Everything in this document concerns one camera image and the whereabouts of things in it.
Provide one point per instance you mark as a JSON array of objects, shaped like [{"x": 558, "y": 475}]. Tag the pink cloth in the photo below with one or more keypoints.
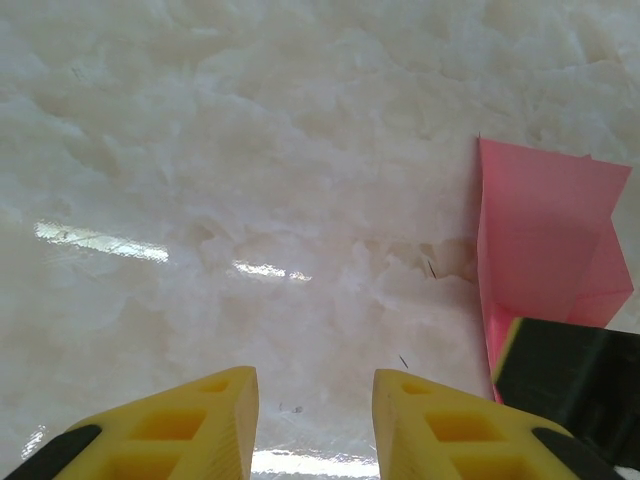
[{"x": 540, "y": 225}]

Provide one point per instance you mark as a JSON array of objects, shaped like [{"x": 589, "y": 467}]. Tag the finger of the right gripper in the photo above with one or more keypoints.
[{"x": 575, "y": 375}]

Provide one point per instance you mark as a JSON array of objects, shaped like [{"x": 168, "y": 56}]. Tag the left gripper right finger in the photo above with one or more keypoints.
[{"x": 450, "y": 435}]

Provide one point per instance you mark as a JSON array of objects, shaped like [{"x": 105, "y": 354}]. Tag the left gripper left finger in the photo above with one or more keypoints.
[{"x": 175, "y": 435}]

